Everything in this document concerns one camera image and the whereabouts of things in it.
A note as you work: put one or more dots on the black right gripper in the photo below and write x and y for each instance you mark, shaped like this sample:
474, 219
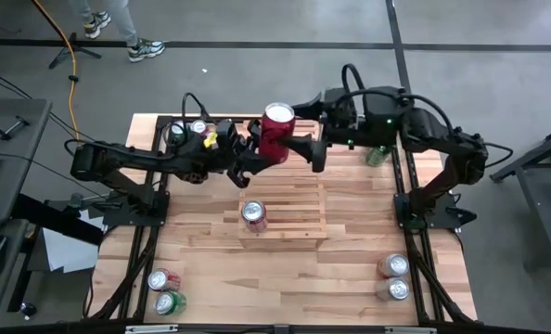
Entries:
345, 116

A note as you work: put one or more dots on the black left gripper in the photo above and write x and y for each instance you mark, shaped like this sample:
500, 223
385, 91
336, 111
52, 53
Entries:
231, 153

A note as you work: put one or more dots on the red Coke Zero can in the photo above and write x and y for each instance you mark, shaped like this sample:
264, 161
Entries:
275, 132
254, 213

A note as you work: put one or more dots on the red Coca-Cola original can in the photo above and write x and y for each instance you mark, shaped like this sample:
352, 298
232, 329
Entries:
198, 126

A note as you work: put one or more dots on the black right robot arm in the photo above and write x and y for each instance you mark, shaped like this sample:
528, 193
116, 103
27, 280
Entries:
461, 153

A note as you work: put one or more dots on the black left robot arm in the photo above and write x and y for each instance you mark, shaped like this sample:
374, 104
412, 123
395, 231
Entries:
131, 158

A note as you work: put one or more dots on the slatted wooden shelf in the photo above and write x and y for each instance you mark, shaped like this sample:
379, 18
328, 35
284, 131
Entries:
298, 204

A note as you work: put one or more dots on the yellow tape tag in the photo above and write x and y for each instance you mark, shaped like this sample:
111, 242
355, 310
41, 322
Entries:
209, 139

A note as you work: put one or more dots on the silver Diet Coke can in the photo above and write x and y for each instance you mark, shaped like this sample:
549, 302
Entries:
396, 265
397, 288

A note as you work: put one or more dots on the red and white soda can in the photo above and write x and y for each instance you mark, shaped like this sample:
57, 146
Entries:
159, 279

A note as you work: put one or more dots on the person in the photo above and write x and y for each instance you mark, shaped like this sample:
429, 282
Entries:
118, 18

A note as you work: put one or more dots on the black tripod stand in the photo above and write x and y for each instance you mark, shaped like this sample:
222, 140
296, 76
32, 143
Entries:
73, 46

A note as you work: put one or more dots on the white paper sheets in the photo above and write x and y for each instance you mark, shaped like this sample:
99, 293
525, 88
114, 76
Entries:
67, 253

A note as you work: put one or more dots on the black desk bar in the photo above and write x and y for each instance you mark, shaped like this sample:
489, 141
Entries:
48, 218

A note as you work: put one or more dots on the dark grey metal stand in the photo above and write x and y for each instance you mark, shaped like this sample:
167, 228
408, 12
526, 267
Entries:
535, 195

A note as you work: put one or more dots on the grey desk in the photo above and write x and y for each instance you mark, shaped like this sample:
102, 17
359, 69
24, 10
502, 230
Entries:
20, 153

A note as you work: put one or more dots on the black and silver tool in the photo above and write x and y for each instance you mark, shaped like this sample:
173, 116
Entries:
13, 126

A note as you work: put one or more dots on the black caster wheel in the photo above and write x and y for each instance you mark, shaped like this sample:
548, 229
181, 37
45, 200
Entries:
27, 309

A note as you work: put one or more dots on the black aluminium table frame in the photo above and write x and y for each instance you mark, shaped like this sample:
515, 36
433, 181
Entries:
162, 121

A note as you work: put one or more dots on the silver metal bracket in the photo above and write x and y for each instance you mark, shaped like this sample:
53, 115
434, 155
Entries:
410, 330
151, 329

